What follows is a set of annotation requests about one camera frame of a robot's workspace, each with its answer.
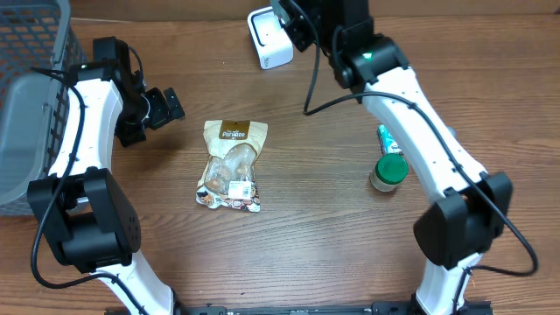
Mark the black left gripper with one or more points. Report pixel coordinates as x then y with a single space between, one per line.
128 130

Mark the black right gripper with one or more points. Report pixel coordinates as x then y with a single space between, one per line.
297 32

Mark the brown snack pouch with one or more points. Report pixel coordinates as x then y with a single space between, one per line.
229 178

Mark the teal tissue pack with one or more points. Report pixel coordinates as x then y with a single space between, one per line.
387 142

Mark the green lid jar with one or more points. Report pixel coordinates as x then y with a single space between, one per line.
389 172

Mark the yellow dish soap bottle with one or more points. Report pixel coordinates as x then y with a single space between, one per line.
452 131

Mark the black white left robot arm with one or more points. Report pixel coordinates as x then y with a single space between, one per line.
82 212

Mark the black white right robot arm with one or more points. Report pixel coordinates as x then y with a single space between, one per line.
468 207

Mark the white barcode scanner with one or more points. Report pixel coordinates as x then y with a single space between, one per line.
272 44

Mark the grey plastic basket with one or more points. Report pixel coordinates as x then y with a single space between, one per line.
34 107

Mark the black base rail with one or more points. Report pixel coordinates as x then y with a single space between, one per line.
297 310

